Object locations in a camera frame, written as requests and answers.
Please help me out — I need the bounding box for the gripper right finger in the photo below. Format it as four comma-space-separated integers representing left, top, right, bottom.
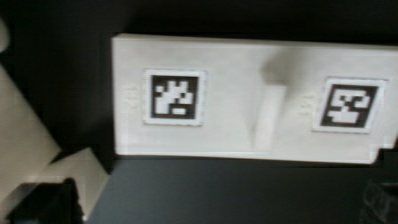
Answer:
360, 181, 398, 224

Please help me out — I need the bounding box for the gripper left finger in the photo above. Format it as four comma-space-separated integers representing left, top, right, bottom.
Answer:
5, 178, 83, 224

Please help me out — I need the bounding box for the white cabinet box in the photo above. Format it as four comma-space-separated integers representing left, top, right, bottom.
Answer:
0, 16, 111, 221

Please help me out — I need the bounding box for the white cabinet door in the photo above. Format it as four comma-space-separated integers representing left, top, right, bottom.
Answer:
111, 34, 398, 164

